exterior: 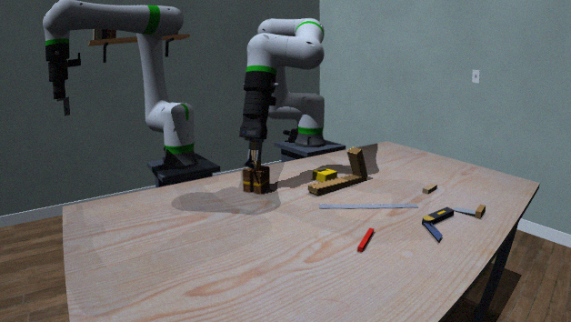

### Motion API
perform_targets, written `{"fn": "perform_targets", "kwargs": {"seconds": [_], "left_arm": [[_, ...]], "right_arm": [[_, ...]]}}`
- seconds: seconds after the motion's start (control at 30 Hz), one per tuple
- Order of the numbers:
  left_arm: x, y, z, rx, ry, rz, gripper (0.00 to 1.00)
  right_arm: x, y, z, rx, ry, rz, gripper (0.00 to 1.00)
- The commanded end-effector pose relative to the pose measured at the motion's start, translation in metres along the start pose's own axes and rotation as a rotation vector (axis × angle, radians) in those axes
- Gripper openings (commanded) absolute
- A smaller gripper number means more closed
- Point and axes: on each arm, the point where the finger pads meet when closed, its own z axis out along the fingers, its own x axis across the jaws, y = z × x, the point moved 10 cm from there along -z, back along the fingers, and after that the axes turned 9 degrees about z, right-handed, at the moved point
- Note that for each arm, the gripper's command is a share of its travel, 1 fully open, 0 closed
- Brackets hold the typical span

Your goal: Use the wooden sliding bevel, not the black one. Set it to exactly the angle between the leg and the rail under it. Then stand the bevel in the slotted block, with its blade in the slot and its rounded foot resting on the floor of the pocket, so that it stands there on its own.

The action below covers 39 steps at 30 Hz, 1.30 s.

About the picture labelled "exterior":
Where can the black sliding bevel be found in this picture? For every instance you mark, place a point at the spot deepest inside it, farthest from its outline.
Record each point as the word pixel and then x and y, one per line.
pixel 437 217

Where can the red rectangular bar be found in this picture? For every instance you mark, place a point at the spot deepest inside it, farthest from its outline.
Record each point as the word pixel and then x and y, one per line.
pixel 365 240

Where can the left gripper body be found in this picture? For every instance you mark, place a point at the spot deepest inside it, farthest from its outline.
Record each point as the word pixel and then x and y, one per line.
pixel 258 85

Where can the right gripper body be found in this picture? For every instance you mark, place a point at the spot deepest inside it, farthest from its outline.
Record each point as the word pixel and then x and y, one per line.
pixel 57 55

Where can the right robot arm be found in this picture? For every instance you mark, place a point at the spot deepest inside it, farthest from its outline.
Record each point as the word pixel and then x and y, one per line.
pixel 151 23

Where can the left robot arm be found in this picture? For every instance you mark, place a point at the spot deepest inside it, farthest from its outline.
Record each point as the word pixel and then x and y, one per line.
pixel 270 51

